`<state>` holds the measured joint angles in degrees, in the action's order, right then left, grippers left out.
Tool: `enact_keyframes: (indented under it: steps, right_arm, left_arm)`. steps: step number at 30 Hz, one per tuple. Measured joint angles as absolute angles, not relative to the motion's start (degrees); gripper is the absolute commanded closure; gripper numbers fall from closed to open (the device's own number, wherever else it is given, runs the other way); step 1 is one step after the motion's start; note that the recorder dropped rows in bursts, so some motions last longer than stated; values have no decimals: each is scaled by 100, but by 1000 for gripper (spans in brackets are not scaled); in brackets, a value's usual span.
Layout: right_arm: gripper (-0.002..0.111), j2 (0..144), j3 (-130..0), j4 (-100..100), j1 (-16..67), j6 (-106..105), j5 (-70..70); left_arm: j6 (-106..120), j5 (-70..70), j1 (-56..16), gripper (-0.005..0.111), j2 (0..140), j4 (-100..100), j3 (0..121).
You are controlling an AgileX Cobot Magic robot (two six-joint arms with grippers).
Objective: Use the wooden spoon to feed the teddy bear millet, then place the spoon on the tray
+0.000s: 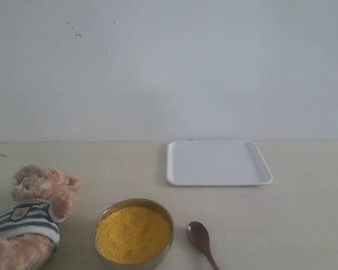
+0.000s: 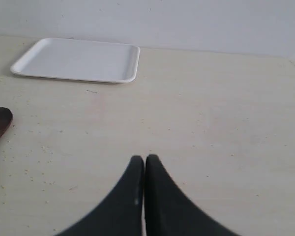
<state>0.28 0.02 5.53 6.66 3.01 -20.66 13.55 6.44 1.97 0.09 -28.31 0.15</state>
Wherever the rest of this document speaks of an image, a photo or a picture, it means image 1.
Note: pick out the white rectangular plastic tray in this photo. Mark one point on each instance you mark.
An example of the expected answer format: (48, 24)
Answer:
(216, 163)

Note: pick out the tan teddy bear striped sweater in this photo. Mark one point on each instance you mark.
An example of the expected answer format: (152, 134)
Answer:
(29, 232)

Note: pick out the dark brown wooden spoon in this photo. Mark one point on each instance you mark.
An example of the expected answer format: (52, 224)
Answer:
(199, 237)

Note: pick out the steel bowl of yellow millet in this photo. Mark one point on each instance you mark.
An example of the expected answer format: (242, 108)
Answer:
(133, 234)

